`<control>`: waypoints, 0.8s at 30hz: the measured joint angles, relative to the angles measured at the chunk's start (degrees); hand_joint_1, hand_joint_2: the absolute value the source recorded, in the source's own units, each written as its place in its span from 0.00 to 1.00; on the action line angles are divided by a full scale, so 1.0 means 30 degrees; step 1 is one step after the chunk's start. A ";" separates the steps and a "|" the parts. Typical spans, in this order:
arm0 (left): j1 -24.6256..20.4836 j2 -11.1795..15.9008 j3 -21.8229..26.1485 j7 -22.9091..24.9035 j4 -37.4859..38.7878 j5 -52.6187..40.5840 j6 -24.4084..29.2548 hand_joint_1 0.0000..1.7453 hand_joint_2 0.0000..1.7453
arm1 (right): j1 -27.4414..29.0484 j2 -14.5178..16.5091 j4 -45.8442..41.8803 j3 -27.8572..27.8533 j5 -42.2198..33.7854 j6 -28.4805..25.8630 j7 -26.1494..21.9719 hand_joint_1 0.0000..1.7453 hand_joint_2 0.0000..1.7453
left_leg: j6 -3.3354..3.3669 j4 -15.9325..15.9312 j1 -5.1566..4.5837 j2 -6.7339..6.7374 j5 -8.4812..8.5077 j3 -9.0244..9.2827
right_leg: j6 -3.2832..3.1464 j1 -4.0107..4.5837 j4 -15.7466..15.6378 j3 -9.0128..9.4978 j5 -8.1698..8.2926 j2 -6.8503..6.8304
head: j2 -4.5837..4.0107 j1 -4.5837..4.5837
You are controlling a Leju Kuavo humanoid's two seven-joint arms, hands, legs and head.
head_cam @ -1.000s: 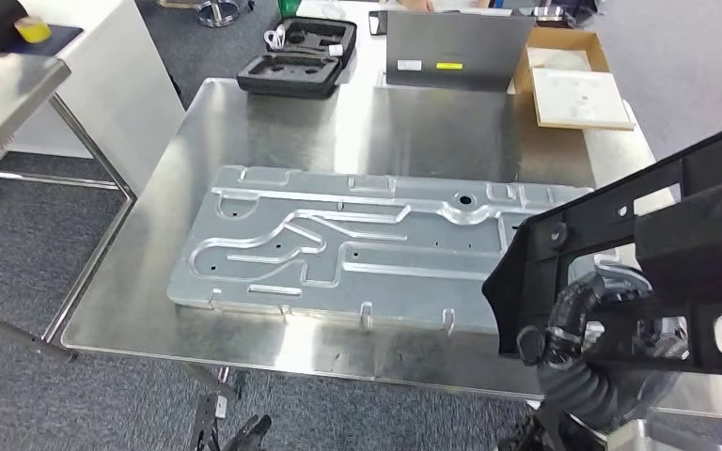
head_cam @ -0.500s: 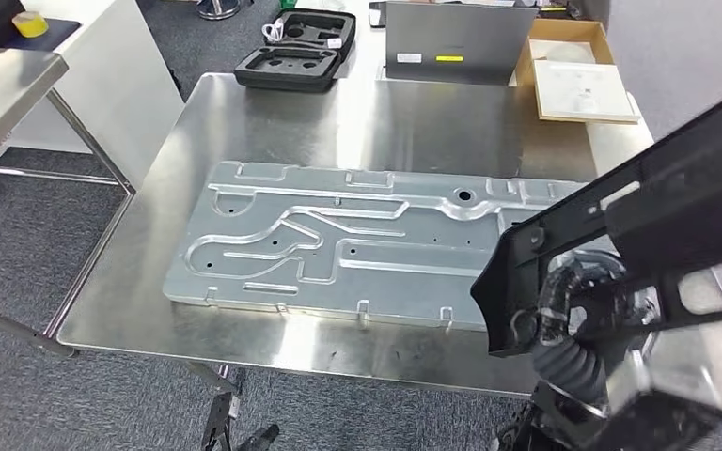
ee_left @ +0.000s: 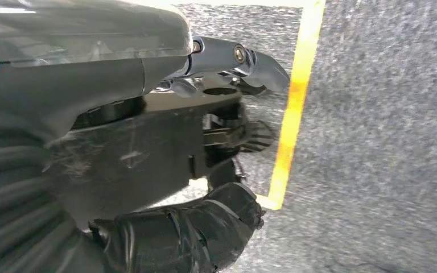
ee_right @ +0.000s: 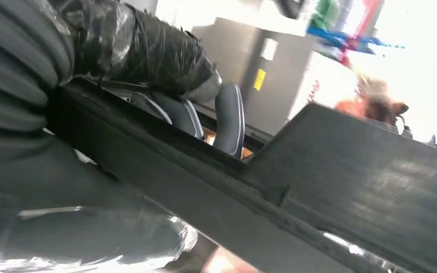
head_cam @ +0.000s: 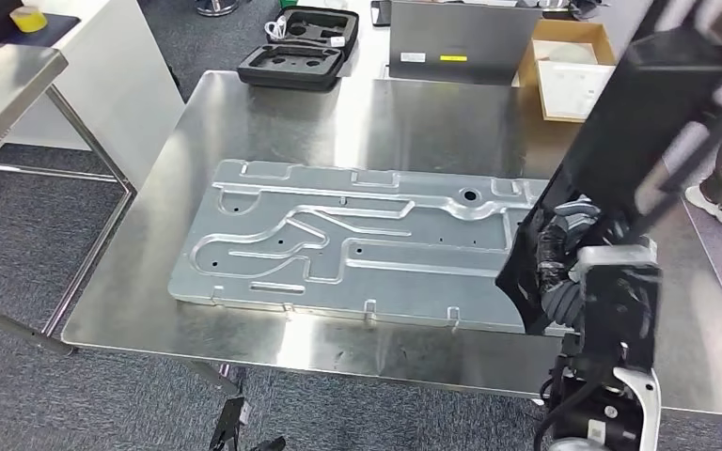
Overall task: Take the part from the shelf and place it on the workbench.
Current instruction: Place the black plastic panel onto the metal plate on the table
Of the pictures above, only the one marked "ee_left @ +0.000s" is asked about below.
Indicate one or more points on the black robot left foot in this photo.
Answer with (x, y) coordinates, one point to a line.
(258, 135)

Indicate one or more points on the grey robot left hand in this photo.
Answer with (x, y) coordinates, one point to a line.
(90, 75)

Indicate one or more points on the yellow floor tape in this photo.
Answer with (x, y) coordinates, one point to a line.
(295, 101)

